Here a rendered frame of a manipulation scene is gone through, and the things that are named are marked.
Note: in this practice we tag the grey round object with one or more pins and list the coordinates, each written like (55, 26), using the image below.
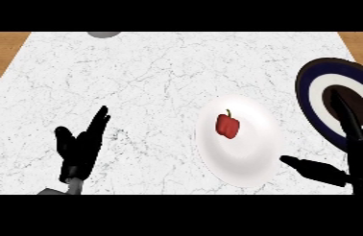
(104, 34)

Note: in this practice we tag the red bell pepper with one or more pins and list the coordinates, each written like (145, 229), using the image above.
(228, 126)

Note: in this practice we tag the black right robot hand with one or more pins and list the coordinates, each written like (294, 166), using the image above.
(352, 131)

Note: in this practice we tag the navy and white plate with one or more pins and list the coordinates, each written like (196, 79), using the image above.
(315, 86)

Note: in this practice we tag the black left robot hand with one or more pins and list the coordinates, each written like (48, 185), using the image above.
(80, 147)

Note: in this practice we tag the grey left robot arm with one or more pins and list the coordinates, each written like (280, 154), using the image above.
(66, 188)

